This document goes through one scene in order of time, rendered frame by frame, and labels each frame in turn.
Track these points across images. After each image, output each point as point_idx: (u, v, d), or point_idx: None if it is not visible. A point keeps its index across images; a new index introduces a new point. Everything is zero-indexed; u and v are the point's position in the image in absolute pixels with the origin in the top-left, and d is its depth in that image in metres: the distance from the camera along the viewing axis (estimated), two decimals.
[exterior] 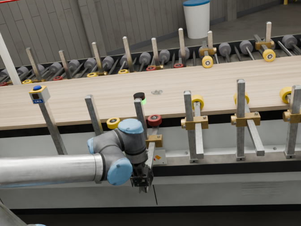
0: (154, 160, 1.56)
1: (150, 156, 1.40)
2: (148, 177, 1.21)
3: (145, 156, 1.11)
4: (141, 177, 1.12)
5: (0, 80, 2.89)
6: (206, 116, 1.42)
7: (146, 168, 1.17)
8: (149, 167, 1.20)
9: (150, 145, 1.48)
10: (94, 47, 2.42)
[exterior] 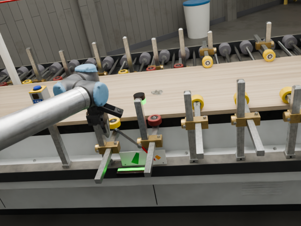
0: (154, 160, 1.56)
1: (150, 156, 1.40)
2: None
3: None
4: (86, 113, 1.32)
5: (0, 80, 2.89)
6: (206, 116, 1.42)
7: (96, 114, 1.30)
8: (103, 118, 1.30)
9: (150, 145, 1.48)
10: (94, 47, 2.42)
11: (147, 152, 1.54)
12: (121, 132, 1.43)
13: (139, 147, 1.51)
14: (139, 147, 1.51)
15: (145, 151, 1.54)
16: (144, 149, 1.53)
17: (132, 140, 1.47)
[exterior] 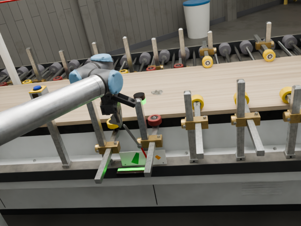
0: None
1: (150, 156, 1.40)
2: None
3: None
4: (100, 103, 1.34)
5: (0, 80, 2.89)
6: (206, 116, 1.42)
7: (110, 104, 1.32)
8: (117, 107, 1.32)
9: (150, 145, 1.48)
10: (94, 47, 2.42)
11: (144, 153, 1.55)
12: (128, 129, 1.42)
13: (139, 147, 1.51)
14: (139, 147, 1.51)
15: (143, 152, 1.54)
16: (142, 150, 1.54)
17: (135, 139, 1.47)
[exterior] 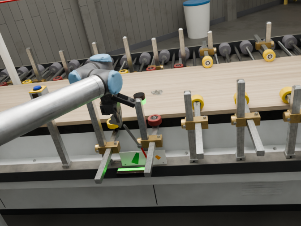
0: None
1: (150, 156, 1.40)
2: None
3: None
4: (99, 103, 1.34)
5: (0, 80, 2.89)
6: (206, 116, 1.42)
7: (110, 104, 1.32)
8: (116, 107, 1.32)
9: (150, 145, 1.48)
10: (94, 47, 2.42)
11: (144, 153, 1.55)
12: (128, 129, 1.42)
13: (139, 147, 1.51)
14: (139, 147, 1.51)
15: (143, 152, 1.54)
16: (142, 150, 1.54)
17: (135, 139, 1.47)
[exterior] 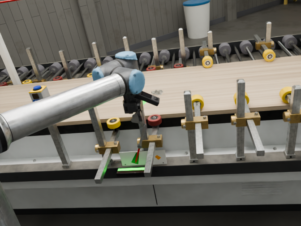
0: (135, 162, 1.59)
1: (150, 156, 1.40)
2: (138, 113, 1.33)
3: None
4: (122, 102, 1.32)
5: (0, 80, 2.89)
6: (206, 116, 1.42)
7: (133, 102, 1.30)
8: (140, 106, 1.30)
9: (150, 145, 1.48)
10: (94, 47, 2.42)
11: (137, 153, 1.55)
12: (145, 129, 1.41)
13: (138, 147, 1.51)
14: (139, 146, 1.51)
15: (137, 151, 1.55)
16: (138, 150, 1.54)
17: (142, 139, 1.46)
